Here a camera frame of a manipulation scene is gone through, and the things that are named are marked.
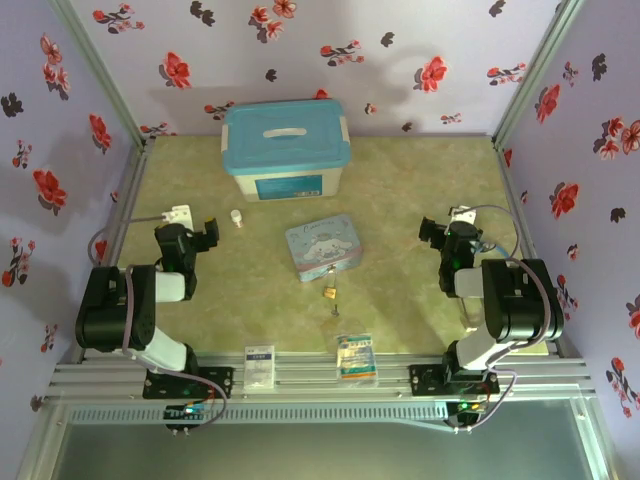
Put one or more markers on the blue cartoon tin box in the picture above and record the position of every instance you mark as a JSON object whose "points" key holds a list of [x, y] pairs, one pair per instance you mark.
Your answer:
{"points": [[322, 245]]}

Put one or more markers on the small brass padlock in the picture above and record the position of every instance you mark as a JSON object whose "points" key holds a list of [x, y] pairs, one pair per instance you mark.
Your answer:
{"points": [[330, 292]]}

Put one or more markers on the small metal key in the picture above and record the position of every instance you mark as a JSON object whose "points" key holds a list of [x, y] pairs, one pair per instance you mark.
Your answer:
{"points": [[335, 310]]}

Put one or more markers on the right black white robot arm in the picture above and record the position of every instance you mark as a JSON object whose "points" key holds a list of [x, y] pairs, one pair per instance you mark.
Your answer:
{"points": [[520, 300]]}

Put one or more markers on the small white bottle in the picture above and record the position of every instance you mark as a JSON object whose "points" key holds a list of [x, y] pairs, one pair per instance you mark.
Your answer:
{"points": [[236, 219]]}

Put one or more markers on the blue lidded plastic storage box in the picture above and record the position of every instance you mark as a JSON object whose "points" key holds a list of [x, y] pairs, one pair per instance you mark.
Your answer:
{"points": [[285, 145]]}

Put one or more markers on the white clear packet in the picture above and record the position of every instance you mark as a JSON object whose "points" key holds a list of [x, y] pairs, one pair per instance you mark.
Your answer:
{"points": [[260, 367]]}

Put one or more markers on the blue green printed packet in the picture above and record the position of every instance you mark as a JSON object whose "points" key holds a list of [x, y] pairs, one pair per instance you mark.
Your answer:
{"points": [[356, 361]]}

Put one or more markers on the right circuit board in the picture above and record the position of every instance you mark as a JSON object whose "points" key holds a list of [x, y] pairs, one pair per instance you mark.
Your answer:
{"points": [[470, 407]]}

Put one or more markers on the circuit board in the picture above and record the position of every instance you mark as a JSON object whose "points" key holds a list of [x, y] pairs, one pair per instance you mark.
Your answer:
{"points": [[470, 407], [187, 412]]}

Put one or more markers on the left circuit board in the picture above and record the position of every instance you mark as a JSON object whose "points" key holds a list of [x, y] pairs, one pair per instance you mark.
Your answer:
{"points": [[187, 412]]}

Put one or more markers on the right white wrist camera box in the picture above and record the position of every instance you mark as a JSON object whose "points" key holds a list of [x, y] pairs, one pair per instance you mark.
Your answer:
{"points": [[462, 215]]}

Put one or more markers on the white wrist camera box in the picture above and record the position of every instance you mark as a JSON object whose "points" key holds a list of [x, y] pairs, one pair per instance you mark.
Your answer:
{"points": [[177, 215], [462, 215]]}

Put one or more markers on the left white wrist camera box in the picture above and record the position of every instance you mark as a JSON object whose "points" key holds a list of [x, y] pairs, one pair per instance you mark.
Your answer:
{"points": [[177, 215]]}

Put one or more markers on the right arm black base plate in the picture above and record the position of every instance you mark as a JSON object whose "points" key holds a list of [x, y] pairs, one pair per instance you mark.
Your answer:
{"points": [[425, 380]]}

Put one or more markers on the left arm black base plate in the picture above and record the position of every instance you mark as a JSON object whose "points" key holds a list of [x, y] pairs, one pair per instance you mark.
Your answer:
{"points": [[220, 382]]}

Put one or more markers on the aluminium frame rail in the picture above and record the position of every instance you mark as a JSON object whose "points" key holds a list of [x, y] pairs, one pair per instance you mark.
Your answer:
{"points": [[310, 385]]}

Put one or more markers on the right aluminium corner post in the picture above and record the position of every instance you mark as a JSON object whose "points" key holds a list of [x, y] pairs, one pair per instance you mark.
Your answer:
{"points": [[535, 80]]}

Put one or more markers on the aluminium corner post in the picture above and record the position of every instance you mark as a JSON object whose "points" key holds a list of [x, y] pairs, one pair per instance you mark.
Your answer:
{"points": [[102, 75], [535, 80]]}

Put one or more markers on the left aluminium corner post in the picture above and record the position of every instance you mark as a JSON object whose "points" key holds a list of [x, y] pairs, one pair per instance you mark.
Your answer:
{"points": [[102, 75]]}

